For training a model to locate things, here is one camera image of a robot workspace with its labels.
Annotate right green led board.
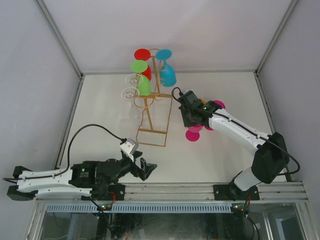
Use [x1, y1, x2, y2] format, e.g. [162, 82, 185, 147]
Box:
[231, 203, 250, 218]

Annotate left camera black cable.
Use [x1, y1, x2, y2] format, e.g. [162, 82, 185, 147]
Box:
[2, 124, 126, 182]

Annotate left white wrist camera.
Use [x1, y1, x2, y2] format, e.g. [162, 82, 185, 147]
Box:
[120, 138, 139, 162]

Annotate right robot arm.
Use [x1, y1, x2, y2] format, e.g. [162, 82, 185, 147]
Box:
[179, 100, 289, 201]

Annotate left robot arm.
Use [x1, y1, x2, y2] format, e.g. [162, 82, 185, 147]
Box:
[6, 151, 157, 201]

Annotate aluminium frame post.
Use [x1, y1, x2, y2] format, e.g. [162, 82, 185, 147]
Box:
[255, 0, 301, 75]
[34, 0, 84, 77]

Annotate left black base bracket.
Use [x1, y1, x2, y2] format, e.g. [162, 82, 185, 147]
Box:
[96, 183, 126, 201]

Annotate right black base bracket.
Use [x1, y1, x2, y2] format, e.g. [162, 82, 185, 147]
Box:
[213, 184, 260, 201]

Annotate left green led board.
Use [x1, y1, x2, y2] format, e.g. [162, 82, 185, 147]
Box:
[97, 204, 113, 211]

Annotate right aluminium frame post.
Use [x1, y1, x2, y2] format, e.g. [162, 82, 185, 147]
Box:
[255, 0, 301, 75]

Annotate gold wire glass rack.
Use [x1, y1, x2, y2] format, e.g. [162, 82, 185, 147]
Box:
[135, 48, 173, 147]

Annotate camera black cable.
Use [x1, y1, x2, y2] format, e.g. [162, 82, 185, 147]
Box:
[171, 86, 300, 211]
[2, 124, 126, 182]

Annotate right camera black cable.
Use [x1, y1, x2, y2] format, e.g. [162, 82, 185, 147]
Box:
[171, 86, 300, 211]

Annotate blue slotted cable duct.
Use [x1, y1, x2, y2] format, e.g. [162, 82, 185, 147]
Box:
[45, 202, 233, 214]

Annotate clear wine glass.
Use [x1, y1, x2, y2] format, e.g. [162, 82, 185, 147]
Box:
[125, 73, 143, 87]
[121, 87, 140, 107]

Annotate black base bracket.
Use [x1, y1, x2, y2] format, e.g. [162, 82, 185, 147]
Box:
[96, 183, 126, 201]
[213, 184, 260, 201]

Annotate green led board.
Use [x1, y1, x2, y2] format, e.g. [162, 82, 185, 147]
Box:
[97, 204, 113, 211]
[231, 203, 250, 218]

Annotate front clear wine glass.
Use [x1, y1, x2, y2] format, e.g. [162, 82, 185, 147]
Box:
[121, 87, 140, 107]

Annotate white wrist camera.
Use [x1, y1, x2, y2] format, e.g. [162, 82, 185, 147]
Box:
[120, 138, 139, 162]
[179, 89, 203, 107]

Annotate green plastic wine glass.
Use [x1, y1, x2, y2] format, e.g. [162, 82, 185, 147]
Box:
[130, 60, 151, 96]

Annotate left aluminium frame post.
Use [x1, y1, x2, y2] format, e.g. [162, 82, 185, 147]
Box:
[34, 0, 84, 77]

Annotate aluminium front rail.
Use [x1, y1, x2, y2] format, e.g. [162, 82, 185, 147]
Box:
[36, 182, 308, 203]

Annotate red plastic wine glass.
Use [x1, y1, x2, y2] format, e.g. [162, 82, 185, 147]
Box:
[134, 48, 152, 81]

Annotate cyan plastic wine glass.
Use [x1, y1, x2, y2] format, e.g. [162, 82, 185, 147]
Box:
[155, 49, 177, 87]

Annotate magenta wine glass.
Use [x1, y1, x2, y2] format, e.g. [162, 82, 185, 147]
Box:
[185, 124, 203, 142]
[204, 100, 226, 131]

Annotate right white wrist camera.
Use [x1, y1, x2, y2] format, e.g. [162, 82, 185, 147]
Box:
[179, 89, 203, 107]

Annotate rear clear wine glass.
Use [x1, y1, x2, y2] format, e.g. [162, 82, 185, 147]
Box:
[125, 73, 143, 87]

